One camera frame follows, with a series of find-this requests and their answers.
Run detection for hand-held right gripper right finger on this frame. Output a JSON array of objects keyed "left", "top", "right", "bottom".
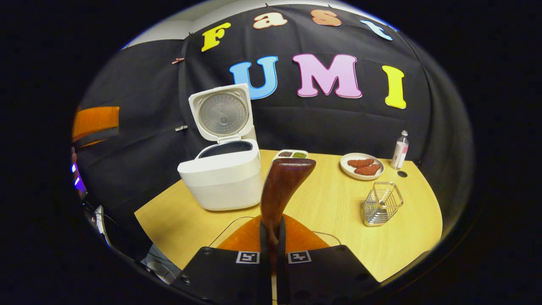
[{"left": 277, "top": 214, "right": 379, "bottom": 305}]

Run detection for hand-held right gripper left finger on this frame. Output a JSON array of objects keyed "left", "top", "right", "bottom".
[{"left": 171, "top": 214, "right": 271, "bottom": 305}]

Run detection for thin table cable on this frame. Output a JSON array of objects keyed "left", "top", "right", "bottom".
[{"left": 208, "top": 216, "right": 341, "bottom": 248}]

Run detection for round white plate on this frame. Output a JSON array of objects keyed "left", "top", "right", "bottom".
[{"left": 340, "top": 153, "right": 385, "bottom": 181}]

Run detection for white rice cooker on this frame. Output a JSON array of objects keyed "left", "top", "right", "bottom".
[{"left": 177, "top": 83, "right": 264, "bottom": 211}]

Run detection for brown wooden spoon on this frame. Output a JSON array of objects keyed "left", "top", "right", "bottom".
[{"left": 260, "top": 158, "right": 317, "bottom": 276}]

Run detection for clear bottle pink label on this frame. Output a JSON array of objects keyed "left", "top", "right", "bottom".
[{"left": 390, "top": 130, "right": 409, "bottom": 170}]

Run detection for dark device with purple lights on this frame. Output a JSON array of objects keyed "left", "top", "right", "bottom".
[{"left": 70, "top": 146, "right": 88, "bottom": 200}]

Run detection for metal wire chopstick holder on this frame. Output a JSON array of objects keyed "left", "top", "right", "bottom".
[{"left": 362, "top": 182, "right": 404, "bottom": 227}]

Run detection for white divided rice dish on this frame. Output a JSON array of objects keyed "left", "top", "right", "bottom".
[{"left": 273, "top": 149, "right": 309, "bottom": 161}]

